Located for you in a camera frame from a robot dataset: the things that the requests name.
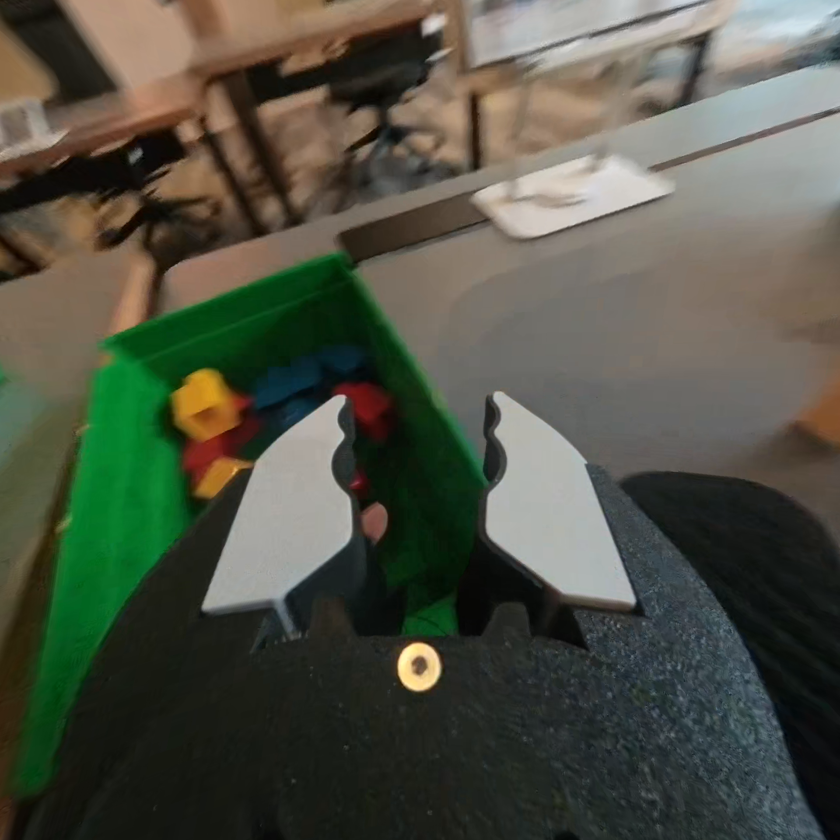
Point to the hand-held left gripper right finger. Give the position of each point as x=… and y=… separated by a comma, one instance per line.
x=554, y=518

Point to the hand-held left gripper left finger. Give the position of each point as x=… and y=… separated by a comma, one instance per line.
x=289, y=518

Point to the pile of colourful mega blocks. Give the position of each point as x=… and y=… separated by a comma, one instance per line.
x=210, y=407

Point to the green plastic bin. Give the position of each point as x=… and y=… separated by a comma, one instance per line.
x=118, y=525

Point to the person's left hand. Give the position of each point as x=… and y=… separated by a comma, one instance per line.
x=374, y=522

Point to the black quilted wrist rest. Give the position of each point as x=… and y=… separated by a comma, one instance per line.
x=754, y=558

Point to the white document stand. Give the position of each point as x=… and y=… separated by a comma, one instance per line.
x=577, y=197

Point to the black office chair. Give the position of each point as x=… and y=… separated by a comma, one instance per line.
x=111, y=177

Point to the brown-top desk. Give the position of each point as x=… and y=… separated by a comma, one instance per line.
x=131, y=111

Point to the pale-top desk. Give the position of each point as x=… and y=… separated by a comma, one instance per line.
x=590, y=26

